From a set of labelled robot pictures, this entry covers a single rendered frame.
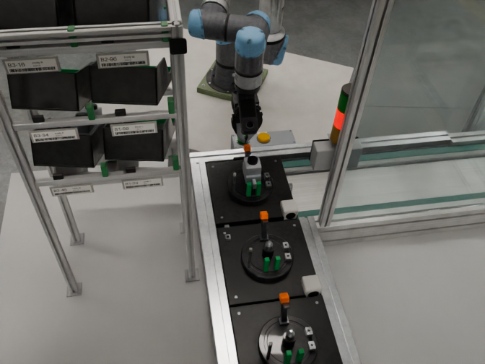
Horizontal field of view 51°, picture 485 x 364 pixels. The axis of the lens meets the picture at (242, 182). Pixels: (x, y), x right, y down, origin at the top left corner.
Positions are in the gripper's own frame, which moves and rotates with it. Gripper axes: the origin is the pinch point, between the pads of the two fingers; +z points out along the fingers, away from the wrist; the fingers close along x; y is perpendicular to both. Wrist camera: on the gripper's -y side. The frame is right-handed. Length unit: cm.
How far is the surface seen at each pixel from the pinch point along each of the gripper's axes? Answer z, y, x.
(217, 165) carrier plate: 9.6, 0.0, 8.4
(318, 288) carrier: 7.6, -47.5, -11.0
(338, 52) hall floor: 106, 193, -108
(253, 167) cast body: -1.9, -12.9, 0.0
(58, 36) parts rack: -59, -32, 39
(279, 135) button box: 10.6, 12.1, -14.2
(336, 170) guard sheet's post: -13.2, -26.9, -18.0
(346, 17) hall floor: 106, 239, -129
